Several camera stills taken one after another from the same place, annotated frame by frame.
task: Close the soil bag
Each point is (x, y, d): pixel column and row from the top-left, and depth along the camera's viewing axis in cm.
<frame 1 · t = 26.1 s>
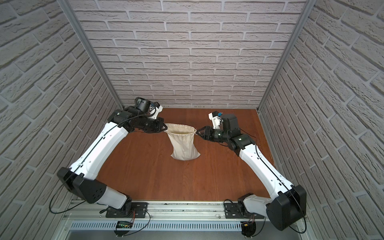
left hand: (165, 123, 74), fingers closed
right hand: (194, 134, 72), fingers open
beige cloth soil bag: (181, 138, 74), point 26 cm above the table

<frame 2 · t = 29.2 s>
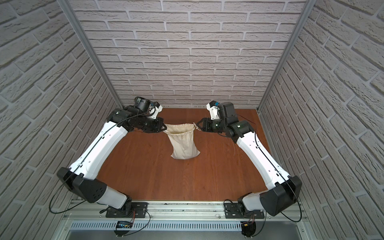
left hand: (165, 123, 74), fingers closed
right hand: (195, 125, 72), fingers open
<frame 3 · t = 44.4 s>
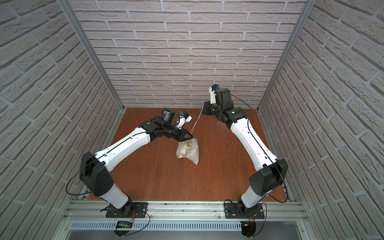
left hand: (191, 132, 77), fingers closed
right hand: (198, 105, 76), fingers closed
beige cloth soil bag: (189, 149, 77), point 19 cm above the table

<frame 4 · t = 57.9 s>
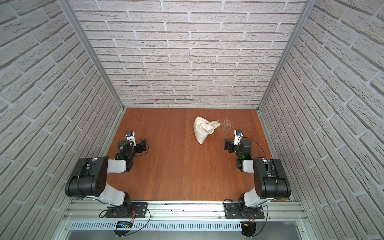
left hand: (135, 137, 94), fingers open
right hand: (228, 137, 94), fingers open
beige cloth soil bag: (202, 128, 94), point 13 cm above the table

